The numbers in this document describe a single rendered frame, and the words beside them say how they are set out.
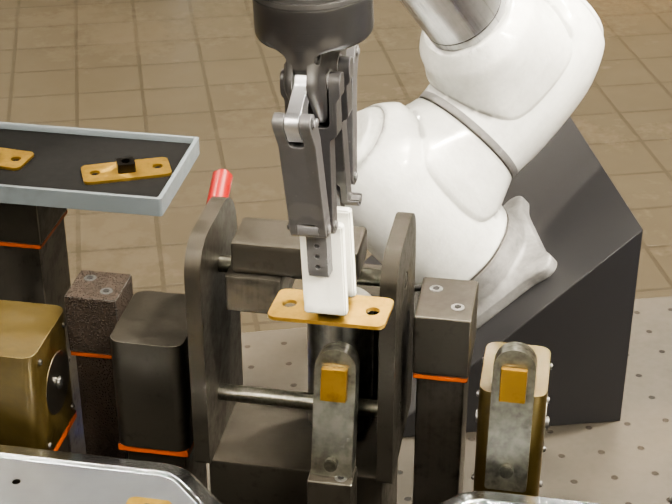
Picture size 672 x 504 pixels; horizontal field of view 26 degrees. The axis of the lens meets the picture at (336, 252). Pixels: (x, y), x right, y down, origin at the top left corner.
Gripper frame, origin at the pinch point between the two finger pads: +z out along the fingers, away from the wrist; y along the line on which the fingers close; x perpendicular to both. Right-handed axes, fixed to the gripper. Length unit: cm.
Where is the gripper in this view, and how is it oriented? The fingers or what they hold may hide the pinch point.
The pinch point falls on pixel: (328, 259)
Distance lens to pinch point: 99.9
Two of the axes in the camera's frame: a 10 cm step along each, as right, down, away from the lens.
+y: -2.5, 4.9, -8.3
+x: 9.7, 0.8, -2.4
